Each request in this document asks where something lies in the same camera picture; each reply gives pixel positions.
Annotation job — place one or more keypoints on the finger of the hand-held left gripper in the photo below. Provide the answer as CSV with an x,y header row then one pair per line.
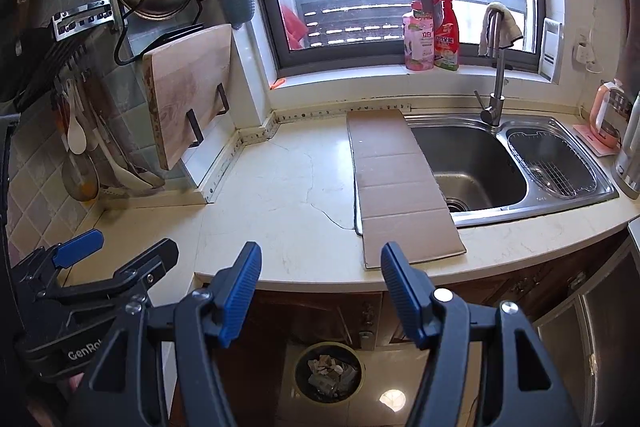
x,y
150,259
77,249

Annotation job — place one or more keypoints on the steel kettle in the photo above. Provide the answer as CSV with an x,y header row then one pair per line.
x,y
631,157

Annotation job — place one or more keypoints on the steel ladle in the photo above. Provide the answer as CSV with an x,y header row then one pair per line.
x,y
80,179

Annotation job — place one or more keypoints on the flat cardboard sheet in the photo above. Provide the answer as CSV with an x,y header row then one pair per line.
x,y
400,187

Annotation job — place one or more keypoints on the small orange clip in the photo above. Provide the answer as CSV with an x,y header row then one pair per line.
x,y
277,83

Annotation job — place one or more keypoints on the steel knife rack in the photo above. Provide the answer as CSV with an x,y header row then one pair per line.
x,y
85,19

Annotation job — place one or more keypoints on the grey-blue cutlery holder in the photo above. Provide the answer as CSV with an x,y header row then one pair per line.
x,y
237,7

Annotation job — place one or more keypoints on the white rice spoon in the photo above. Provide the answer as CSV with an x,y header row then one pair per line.
x,y
76,137

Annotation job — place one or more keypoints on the red cloth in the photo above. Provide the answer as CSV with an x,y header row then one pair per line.
x,y
295,32

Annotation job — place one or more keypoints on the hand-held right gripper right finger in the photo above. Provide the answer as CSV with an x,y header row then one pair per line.
x,y
400,292

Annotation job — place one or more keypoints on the stainless steel sink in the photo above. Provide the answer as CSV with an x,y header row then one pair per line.
x,y
470,167

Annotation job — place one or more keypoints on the black pan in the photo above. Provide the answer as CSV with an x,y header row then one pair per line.
x,y
20,72

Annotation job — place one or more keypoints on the pink soap pump bottle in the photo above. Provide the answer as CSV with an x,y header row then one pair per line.
x,y
419,42

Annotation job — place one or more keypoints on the stainless steel cabinet door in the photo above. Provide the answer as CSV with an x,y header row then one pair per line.
x,y
600,332

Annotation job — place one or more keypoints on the steel faucet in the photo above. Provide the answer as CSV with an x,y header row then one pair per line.
x,y
496,107

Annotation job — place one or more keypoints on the white dish cloth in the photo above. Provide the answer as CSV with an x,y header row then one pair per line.
x,y
507,27

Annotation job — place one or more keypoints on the pink electric kettle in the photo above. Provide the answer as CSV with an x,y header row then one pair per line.
x,y
605,117

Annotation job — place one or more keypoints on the wooden cutting board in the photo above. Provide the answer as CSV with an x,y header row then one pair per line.
x,y
185,97

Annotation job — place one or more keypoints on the wooden cabinet door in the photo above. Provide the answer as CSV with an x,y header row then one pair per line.
x,y
500,287
310,312

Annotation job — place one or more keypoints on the round beige-rimmed trash bin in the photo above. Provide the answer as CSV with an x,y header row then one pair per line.
x,y
301,374

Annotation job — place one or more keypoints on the white wall panel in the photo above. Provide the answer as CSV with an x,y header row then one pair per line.
x,y
550,52

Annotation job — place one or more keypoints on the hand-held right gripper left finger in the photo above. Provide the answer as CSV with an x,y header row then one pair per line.
x,y
240,292

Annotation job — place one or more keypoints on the person's left hand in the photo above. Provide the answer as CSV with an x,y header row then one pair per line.
x,y
77,382

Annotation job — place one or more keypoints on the white wall socket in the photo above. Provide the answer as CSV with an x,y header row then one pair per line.
x,y
584,54

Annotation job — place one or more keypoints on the pink mat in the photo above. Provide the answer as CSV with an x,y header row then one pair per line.
x,y
590,142

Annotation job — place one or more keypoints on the pile of packaging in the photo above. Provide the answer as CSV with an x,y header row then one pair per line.
x,y
330,372

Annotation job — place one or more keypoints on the red spray bottle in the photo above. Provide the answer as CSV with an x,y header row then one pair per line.
x,y
446,42

